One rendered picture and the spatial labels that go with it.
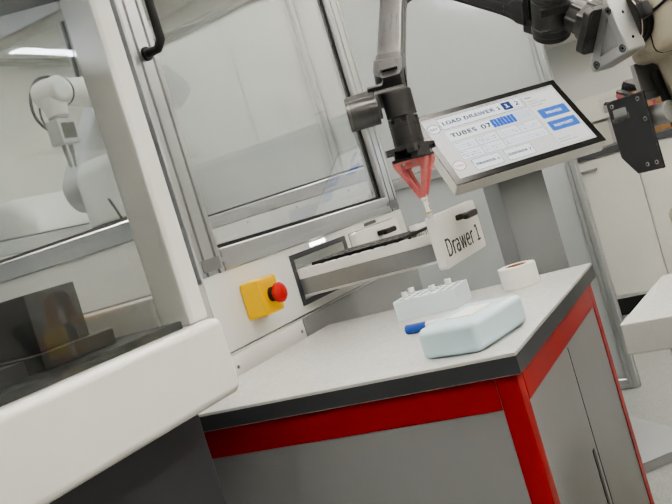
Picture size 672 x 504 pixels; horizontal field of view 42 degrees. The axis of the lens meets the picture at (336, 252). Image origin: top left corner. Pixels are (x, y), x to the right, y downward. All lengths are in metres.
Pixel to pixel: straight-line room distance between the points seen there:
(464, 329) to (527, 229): 1.64
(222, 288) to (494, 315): 0.61
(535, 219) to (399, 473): 1.67
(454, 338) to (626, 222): 3.64
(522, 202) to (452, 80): 0.97
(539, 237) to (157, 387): 1.92
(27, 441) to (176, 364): 0.25
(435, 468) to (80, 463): 0.49
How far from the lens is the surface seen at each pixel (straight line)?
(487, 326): 1.18
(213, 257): 1.63
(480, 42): 3.56
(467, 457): 1.19
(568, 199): 3.49
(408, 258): 1.77
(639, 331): 1.11
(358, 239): 2.14
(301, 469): 1.30
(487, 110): 2.83
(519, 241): 2.77
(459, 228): 1.85
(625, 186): 4.74
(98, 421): 0.97
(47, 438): 0.92
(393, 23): 1.85
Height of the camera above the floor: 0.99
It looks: 3 degrees down
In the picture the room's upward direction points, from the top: 17 degrees counter-clockwise
